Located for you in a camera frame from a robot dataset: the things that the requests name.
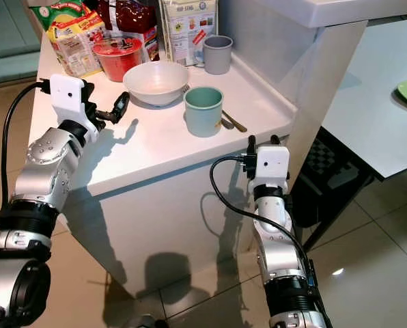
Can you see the grey robot foot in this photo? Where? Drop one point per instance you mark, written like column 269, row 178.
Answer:
column 150, row 321

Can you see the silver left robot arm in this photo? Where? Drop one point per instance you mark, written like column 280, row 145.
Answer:
column 46, row 160

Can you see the white kitchen counter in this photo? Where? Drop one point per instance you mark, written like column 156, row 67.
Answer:
column 162, row 225

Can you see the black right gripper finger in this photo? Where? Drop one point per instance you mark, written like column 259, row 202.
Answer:
column 276, row 141
column 251, row 145

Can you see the teal cup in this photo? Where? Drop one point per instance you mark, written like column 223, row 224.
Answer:
column 203, row 116

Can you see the white ceramic bowl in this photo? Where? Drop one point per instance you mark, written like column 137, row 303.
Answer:
column 156, row 82

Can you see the red plastic bowl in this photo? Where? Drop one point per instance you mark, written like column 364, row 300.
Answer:
column 117, row 63

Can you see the green yellow snack packet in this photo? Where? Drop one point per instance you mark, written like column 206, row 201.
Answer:
column 70, row 34

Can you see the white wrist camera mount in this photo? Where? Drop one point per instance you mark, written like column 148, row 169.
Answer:
column 274, row 166
column 68, row 99

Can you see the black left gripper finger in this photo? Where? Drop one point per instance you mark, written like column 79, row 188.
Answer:
column 123, row 104

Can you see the black chair checkered cushion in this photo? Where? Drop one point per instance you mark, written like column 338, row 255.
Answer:
column 333, row 171

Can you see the dark red snack packet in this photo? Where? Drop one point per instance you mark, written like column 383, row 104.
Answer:
column 128, row 17

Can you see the grey cup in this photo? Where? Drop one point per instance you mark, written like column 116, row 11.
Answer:
column 217, row 58

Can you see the teal glass door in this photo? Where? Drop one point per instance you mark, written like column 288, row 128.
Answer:
column 12, row 27

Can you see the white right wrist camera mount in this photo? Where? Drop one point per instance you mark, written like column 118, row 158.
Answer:
column 274, row 166

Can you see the white printed food packet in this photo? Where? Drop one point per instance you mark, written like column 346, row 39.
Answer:
column 186, row 31

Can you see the bronze cutlery piece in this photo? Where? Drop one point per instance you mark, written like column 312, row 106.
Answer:
column 237, row 126
column 227, row 124

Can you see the white dining table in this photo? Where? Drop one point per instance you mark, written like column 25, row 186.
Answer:
column 367, row 123

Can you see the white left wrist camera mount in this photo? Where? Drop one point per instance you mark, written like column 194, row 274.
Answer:
column 68, row 99

